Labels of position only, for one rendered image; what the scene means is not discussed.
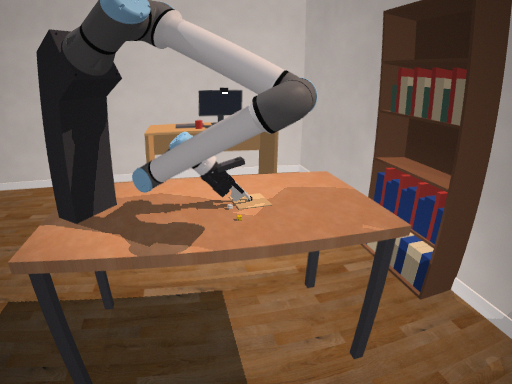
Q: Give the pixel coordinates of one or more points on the light orange mat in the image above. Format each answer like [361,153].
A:
[258,201]

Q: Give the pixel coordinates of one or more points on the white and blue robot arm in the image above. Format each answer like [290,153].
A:
[91,48]

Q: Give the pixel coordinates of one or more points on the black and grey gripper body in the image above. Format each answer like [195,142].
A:
[220,180]

